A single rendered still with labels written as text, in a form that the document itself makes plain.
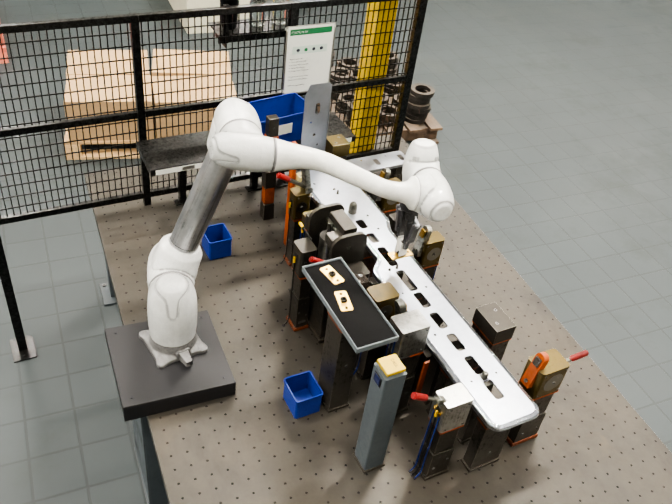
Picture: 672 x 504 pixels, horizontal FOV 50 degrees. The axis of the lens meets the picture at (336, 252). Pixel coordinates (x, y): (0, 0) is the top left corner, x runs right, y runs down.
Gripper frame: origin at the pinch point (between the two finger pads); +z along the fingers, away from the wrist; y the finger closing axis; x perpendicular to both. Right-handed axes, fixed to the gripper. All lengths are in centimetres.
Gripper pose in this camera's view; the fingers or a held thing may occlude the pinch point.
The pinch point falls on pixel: (401, 245)
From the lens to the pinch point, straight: 248.4
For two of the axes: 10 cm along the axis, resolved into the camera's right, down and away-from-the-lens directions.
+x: 8.9, -2.1, 4.1
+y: 4.5, 6.1, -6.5
